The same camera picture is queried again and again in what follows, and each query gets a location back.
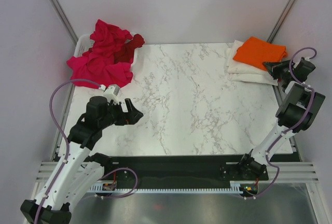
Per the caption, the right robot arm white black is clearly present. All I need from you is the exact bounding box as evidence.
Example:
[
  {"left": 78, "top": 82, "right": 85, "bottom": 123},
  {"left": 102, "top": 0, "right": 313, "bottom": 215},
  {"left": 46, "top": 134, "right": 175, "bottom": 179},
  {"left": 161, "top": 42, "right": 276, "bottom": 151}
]
[{"left": 237, "top": 57, "right": 326, "bottom": 180}]

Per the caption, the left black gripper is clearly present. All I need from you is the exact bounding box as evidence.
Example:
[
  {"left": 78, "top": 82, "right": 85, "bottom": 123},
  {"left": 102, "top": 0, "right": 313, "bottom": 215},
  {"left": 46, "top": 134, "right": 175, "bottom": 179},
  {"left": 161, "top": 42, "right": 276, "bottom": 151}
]
[{"left": 99, "top": 98, "right": 143, "bottom": 129}]

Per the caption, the dark red t shirt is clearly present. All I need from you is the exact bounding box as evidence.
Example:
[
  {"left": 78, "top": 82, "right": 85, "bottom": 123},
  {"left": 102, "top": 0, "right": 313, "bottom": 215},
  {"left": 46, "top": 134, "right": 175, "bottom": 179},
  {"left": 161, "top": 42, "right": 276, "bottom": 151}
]
[{"left": 114, "top": 34, "right": 145, "bottom": 64}]

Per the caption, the white slotted cable duct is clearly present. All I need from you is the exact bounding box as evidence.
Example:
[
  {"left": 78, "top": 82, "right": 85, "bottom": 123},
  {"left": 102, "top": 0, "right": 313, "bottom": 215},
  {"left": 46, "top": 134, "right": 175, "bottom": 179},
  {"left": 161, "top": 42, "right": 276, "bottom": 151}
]
[{"left": 87, "top": 181, "right": 258, "bottom": 194}]

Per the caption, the folded cream t shirt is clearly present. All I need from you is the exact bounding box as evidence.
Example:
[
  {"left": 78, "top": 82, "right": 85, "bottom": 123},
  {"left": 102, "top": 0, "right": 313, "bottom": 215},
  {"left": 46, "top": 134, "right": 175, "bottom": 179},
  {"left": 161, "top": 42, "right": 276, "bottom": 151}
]
[{"left": 224, "top": 39, "right": 268, "bottom": 76}]

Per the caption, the orange t shirt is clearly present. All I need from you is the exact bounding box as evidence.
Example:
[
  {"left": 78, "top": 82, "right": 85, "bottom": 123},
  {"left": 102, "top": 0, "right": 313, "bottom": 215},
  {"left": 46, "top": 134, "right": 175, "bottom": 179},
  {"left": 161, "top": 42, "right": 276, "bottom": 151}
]
[{"left": 233, "top": 36, "right": 288, "bottom": 71}]

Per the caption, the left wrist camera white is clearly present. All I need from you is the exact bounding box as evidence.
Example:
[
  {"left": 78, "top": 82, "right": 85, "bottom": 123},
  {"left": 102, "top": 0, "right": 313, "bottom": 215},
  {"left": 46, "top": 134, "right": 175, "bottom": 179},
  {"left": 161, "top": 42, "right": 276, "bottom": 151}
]
[{"left": 99, "top": 85, "right": 128, "bottom": 113}]

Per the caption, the folded white t shirt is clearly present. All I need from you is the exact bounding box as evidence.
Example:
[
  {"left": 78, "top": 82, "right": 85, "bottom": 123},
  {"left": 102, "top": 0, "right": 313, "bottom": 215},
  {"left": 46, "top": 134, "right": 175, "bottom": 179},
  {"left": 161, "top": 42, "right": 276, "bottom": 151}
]
[{"left": 228, "top": 64, "right": 278, "bottom": 86}]

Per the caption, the right aluminium frame post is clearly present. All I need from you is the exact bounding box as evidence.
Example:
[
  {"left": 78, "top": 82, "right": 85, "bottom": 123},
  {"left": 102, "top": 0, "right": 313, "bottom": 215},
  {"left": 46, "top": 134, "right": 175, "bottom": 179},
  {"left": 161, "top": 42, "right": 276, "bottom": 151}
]
[{"left": 267, "top": 0, "right": 297, "bottom": 43}]

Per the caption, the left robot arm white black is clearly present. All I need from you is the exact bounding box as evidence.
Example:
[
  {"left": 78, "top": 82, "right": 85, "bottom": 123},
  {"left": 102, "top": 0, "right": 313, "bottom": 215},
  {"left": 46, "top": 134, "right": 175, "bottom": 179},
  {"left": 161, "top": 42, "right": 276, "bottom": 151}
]
[{"left": 20, "top": 96, "right": 143, "bottom": 223}]

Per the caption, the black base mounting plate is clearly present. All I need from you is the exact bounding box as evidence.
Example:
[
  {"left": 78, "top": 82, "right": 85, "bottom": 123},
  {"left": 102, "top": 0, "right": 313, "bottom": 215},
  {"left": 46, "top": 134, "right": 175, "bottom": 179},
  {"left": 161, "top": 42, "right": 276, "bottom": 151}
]
[{"left": 83, "top": 153, "right": 301, "bottom": 190}]

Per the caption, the left aluminium frame post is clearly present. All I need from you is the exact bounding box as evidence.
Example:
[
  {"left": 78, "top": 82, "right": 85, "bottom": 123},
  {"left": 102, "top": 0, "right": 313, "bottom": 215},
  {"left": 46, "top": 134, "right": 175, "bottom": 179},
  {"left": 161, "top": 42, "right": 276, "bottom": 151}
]
[{"left": 49, "top": 0, "right": 78, "bottom": 44}]

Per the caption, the aluminium cross extrusion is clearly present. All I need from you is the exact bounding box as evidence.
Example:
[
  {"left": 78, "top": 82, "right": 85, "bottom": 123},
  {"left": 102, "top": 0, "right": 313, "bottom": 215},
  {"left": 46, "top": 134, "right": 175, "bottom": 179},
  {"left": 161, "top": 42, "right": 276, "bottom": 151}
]
[{"left": 36, "top": 162, "right": 319, "bottom": 183}]

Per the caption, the pink red t shirt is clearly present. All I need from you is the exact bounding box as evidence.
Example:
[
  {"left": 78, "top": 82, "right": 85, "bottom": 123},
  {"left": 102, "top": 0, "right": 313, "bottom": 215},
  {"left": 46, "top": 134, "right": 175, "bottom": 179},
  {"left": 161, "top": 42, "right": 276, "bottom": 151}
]
[{"left": 66, "top": 19, "right": 133, "bottom": 87}]

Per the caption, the white laundry basket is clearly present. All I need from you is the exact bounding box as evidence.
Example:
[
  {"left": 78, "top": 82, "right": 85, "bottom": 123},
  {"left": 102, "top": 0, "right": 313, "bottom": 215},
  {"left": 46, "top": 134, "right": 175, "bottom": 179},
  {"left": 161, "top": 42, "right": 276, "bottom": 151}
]
[{"left": 75, "top": 30, "right": 141, "bottom": 66}]

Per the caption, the left aluminium side rail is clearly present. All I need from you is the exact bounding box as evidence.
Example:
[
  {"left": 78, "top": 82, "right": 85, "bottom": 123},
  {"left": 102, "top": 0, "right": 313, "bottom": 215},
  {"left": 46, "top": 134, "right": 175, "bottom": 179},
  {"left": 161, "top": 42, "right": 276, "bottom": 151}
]
[{"left": 50, "top": 83, "right": 75, "bottom": 162}]

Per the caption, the aluminium frame post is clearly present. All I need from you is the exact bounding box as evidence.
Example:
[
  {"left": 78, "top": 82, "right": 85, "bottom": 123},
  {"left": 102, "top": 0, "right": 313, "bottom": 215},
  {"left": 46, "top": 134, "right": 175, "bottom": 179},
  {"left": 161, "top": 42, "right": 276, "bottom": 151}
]
[
  {"left": 49, "top": 0, "right": 78, "bottom": 44},
  {"left": 267, "top": 0, "right": 297, "bottom": 43}
]

